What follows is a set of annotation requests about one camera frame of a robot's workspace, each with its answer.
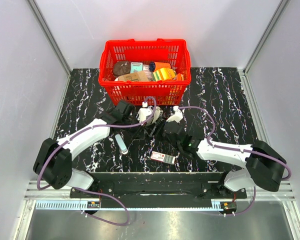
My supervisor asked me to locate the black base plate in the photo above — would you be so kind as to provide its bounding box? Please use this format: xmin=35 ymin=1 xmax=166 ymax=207
xmin=69 ymin=171 xmax=248 ymax=210

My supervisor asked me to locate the red white staple box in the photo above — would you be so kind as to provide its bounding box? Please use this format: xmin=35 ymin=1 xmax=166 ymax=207
xmin=150 ymin=151 xmax=176 ymax=165

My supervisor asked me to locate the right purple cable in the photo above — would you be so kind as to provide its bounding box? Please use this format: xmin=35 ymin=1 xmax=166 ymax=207
xmin=177 ymin=106 xmax=292 ymax=217

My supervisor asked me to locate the red plastic shopping basket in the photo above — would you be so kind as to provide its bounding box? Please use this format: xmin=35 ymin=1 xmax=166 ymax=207
xmin=98 ymin=38 xmax=192 ymax=106

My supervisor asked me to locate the purple cable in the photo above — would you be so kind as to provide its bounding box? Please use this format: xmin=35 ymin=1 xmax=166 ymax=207
xmin=177 ymin=106 xmax=292 ymax=217
xmin=36 ymin=96 xmax=158 ymax=227

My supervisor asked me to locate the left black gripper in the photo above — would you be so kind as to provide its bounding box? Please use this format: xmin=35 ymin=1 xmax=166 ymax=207
xmin=122 ymin=114 xmax=148 ymax=141

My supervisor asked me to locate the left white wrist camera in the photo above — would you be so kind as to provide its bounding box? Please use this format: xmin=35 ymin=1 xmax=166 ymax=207
xmin=137 ymin=101 xmax=154 ymax=125

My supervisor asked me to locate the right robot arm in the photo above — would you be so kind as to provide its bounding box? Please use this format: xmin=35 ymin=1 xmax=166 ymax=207
xmin=150 ymin=119 xmax=287 ymax=198

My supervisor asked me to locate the teal small box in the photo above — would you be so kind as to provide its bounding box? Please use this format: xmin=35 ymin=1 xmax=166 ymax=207
xmin=130 ymin=61 xmax=143 ymax=74

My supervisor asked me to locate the light blue stapler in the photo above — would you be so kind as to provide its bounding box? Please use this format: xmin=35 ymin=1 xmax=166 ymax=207
xmin=115 ymin=134 xmax=128 ymax=155

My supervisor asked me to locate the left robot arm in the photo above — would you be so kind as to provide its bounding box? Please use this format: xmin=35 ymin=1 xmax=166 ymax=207
xmin=33 ymin=96 xmax=157 ymax=198

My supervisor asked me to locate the beige stapler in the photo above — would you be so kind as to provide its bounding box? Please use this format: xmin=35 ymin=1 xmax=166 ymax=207
xmin=147 ymin=106 xmax=163 ymax=126

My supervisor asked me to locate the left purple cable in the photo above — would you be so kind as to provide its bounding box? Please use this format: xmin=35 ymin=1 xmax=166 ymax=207
xmin=36 ymin=96 xmax=158 ymax=227

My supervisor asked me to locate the orange cylinder can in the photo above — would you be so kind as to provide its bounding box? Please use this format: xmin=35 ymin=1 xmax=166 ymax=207
xmin=148 ymin=61 xmax=172 ymax=73

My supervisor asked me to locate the yellow green striped box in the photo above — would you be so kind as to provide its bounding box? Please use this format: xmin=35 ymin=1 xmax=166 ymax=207
xmin=152 ymin=67 xmax=177 ymax=82

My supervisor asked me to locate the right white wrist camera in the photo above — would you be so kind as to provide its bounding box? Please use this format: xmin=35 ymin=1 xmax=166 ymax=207
xmin=166 ymin=105 xmax=184 ymax=124

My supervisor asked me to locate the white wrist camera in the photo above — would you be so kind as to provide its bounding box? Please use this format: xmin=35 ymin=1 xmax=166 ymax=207
xmin=137 ymin=101 xmax=154 ymax=125
xmin=166 ymin=105 xmax=184 ymax=124

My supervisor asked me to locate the brown cardboard box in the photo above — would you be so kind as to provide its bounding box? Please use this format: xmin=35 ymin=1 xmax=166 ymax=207
xmin=115 ymin=70 xmax=152 ymax=82

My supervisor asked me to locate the brown round cookie pack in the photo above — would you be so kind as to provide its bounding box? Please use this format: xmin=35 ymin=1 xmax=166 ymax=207
xmin=112 ymin=60 xmax=131 ymax=77

